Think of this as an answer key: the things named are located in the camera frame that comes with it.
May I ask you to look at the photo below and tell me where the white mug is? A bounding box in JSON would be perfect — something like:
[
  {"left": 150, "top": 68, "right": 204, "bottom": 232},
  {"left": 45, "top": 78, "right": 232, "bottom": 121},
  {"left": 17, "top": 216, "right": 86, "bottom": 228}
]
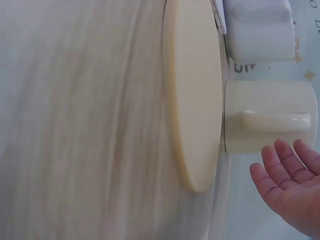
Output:
[{"left": 223, "top": 0, "right": 296, "bottom": 61}]

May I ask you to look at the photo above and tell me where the person's right hand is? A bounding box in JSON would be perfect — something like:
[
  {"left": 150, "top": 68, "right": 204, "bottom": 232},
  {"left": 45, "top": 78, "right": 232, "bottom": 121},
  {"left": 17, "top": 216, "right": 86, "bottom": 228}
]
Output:
[{"left": 249, "top": 138, "right": 320, "bottom": 235}]

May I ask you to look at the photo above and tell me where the cream mug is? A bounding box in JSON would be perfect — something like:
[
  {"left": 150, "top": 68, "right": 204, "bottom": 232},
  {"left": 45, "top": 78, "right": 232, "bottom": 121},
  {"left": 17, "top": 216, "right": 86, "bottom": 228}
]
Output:
[{"left": 223, "top": 79, "right": 319, "bottom": 154}]

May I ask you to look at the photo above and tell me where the cream round plate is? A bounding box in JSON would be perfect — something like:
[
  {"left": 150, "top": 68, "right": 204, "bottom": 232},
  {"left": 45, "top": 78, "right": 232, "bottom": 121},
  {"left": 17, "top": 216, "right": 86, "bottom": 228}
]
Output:
[{"left": 161, "top": 0, "right": 224, "bottom": 194}]

